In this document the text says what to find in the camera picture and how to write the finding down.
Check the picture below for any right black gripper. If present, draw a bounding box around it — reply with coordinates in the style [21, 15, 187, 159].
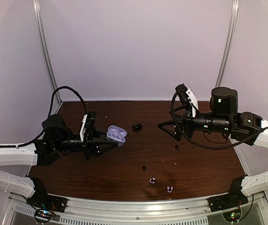
[158, 104, 231, 142]

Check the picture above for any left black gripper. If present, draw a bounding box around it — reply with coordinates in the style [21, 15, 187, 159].
[53, 127, 118, 160]

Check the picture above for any purple earbud charging case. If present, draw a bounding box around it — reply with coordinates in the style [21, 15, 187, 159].
[106, 125, 127, 147]

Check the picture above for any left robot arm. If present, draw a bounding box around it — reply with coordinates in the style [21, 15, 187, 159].
[0, 112, 127, 212]

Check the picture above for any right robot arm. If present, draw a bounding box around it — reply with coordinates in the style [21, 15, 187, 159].
[158, 84, 268, 150]

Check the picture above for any black earbud charging case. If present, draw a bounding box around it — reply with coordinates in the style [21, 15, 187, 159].
[132, 122, 142, 131]

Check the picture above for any left black cable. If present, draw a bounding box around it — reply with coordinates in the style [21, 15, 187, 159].
[0, 86, 89, 150]

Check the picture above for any aluminium front rail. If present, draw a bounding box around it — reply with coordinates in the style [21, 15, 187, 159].
[6, 187, 268, 225]

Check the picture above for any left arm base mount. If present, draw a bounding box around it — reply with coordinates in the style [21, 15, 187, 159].
[24, 195, 67, 224]

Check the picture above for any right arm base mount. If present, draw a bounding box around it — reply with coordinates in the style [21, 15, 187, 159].
[208, 193, 253, 224]

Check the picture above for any right aluminium post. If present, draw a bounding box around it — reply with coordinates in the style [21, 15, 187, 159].
[215, 0, 239, 88]

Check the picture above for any aluminium post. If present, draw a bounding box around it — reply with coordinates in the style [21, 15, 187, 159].
[215, 0, 239, 88]
[32, 0, 58, 91]

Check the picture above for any left aluminium post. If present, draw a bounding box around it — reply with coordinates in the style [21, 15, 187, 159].
[32, 0, 58, 91]

